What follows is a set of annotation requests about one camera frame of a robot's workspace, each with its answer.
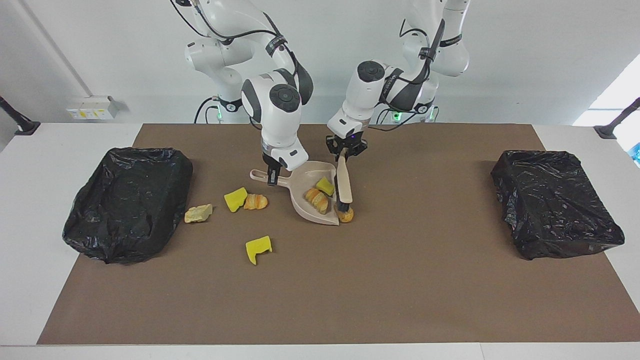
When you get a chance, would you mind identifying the pale cream foam chunk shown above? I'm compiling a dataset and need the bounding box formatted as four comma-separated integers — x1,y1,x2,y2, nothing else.
184,203,214,224

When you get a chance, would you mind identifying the orange striped toy croissant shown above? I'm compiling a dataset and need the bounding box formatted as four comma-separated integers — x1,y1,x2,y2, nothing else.
243,193,269,211
304,187,331,216

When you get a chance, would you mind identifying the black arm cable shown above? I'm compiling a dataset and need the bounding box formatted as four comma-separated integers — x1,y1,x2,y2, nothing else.
170,0,301,66
367,17,446,133

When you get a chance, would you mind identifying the white wall socket box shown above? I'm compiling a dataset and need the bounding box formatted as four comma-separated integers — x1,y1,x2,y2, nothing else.
66,95,120,121

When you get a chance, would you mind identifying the black camera stand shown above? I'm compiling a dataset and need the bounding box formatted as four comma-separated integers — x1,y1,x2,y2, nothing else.
0,95,41,136
593,97,640,140

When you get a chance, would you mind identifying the beige plastic dustpan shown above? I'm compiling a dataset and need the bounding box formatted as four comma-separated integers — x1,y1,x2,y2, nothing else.
249,161,341,227

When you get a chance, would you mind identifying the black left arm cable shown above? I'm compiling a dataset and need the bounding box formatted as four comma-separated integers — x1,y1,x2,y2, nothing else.
367,17,446,133

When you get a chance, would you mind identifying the yellow sponge wedge piece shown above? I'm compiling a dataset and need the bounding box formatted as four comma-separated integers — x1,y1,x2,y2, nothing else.
223,187,249,214

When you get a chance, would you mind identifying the brown table mat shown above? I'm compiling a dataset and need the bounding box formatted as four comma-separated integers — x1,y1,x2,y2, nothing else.
37,123,640,346

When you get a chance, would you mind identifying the beige brush with black bristles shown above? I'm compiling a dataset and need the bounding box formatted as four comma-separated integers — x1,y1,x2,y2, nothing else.
336,155,354,215

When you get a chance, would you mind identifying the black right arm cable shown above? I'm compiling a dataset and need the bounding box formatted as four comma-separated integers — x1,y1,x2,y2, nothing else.
170,0,301,66

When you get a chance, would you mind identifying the black bag lined bin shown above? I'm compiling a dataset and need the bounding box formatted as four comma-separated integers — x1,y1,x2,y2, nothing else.
62,146,194,265
490,150,626,261

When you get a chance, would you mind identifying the notched yellow sponge piece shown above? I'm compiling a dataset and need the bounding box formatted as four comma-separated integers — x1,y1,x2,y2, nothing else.
245,235,274,266

